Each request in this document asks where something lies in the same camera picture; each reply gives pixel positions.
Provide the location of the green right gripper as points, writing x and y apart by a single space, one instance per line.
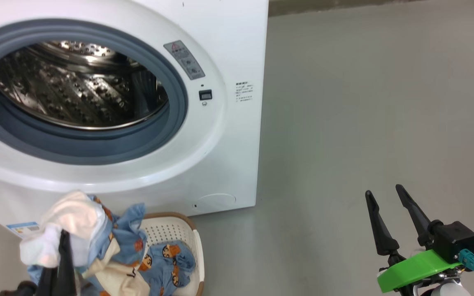
414 269

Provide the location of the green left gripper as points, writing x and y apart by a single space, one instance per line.
19 290

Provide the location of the white garment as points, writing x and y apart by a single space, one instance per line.
72 222

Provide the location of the cream garment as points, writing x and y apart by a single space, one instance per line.
115 277

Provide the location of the blue bear print garment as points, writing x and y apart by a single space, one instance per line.
128 230
171 263

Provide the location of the cream perforated laundry basket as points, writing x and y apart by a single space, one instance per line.
171 230

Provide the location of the white washing machine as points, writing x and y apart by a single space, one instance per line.
228 135

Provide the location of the blue energy label sticker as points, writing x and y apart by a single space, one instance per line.
23 229

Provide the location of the small printed text sticker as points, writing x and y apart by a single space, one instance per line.
244 91

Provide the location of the grey warning sticker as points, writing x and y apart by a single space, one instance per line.
184 59

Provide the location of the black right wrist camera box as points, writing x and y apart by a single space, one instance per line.
453 240

